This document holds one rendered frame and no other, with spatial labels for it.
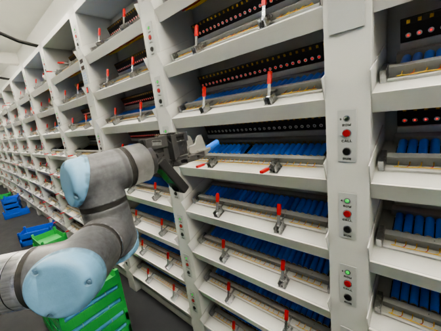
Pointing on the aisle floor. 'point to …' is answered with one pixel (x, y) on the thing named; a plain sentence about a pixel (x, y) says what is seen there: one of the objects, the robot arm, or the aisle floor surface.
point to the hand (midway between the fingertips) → (204, 151)
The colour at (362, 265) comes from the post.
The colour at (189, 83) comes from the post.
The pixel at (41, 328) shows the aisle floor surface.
